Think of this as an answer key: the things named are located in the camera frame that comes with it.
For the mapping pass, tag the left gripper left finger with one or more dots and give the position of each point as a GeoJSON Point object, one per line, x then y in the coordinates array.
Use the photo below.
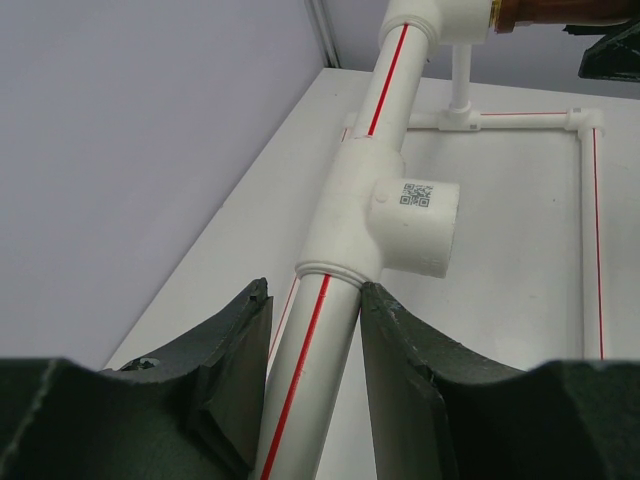
{"type": "Point", "coordinates": [190, 409]}

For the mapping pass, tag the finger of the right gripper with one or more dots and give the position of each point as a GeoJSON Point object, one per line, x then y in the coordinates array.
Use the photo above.
{"type": "Point", "coordinates": [615, 56]}

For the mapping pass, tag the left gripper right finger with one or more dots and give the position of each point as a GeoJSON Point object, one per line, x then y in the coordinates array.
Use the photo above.
{"type": "Point", "coordinates": [439, 410]}

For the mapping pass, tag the brown water faucet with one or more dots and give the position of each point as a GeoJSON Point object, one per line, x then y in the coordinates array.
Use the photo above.
{"type": "Point", "coordinates": [507, 15]}

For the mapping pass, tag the white PVC pipe frame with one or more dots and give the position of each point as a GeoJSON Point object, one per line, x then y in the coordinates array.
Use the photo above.
{"type": "Point", "coordinates": [370, 217]}

